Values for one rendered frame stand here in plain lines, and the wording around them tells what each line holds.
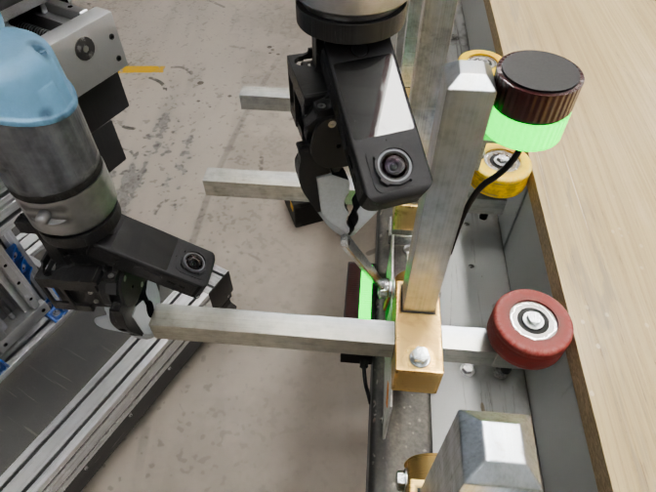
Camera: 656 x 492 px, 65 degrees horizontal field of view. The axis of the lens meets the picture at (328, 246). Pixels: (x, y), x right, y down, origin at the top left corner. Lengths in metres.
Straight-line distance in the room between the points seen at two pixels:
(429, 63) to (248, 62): 2.12
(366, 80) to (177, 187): 1.75
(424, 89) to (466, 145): 0.27
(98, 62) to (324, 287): 1.03
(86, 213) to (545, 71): 0.37
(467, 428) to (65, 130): 0.34
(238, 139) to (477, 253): 1.45
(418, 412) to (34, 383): 0.99
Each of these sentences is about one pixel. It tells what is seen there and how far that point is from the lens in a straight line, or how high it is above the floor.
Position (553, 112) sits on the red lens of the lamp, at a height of 1.15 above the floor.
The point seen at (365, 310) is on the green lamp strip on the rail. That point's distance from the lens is 0.78.
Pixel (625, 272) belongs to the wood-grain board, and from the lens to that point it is 0.66.
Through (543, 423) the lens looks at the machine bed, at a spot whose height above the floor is 0.65.
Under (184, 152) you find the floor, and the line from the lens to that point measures 2.22.
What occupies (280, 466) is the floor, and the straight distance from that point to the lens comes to 1.42.
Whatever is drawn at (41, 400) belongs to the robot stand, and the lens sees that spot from 1.42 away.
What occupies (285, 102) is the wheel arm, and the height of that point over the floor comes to 0.82.
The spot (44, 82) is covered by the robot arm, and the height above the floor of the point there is 1.16.
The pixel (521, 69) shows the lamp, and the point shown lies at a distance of 0.41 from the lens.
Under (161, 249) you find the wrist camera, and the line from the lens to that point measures 0.52.
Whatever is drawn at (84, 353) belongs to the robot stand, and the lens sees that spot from 1.44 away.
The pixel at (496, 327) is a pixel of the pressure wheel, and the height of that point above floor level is 0.90.
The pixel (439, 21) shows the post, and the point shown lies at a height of 1.08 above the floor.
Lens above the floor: 1.36
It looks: 50 degrees down
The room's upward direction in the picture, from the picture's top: straight up
